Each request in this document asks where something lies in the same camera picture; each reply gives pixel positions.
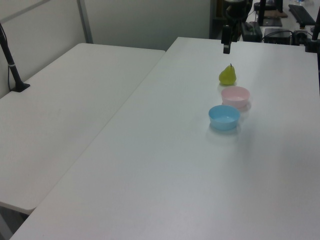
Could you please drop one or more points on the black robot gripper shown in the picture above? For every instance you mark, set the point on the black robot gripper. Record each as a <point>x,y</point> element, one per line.
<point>236,10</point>

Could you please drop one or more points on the green pear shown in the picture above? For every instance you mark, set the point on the green pear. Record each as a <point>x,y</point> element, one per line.
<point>228,76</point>

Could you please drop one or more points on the pink plastic bowl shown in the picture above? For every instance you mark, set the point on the pink plastic bowl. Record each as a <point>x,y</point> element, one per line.
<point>235,98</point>

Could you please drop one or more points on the blue plastic bowl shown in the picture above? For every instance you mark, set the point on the blue plastic bowl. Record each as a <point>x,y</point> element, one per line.
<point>224,121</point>

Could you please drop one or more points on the dark equipment behind table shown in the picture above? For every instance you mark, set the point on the dark equipment behind table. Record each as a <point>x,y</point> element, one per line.
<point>251,32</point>

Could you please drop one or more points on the black monitor stand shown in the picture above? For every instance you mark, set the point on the black monitor stand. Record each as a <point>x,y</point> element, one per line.
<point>271,22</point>

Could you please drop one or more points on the black box device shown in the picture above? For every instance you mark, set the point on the black box device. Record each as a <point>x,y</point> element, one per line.
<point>277,35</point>

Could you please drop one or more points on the brown wooden board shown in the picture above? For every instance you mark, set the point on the brown wooden board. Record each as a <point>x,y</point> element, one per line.
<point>275,13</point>

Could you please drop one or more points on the black keyboard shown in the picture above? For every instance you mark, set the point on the black keyboard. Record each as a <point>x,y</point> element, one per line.
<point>301,13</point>

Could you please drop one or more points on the white folding side table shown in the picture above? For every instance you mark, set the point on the white folding side table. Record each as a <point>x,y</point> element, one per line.
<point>50,112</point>

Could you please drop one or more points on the black clamp camera pole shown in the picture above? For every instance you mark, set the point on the black clamp camera pole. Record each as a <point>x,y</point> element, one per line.
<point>312,37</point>

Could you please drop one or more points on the grey metal partition post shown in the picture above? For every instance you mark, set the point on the grey metal partition post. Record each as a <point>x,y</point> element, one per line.
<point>85,22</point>

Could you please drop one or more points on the black camera stand pole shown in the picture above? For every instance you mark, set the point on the black camera stand pole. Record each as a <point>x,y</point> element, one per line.
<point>12,68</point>

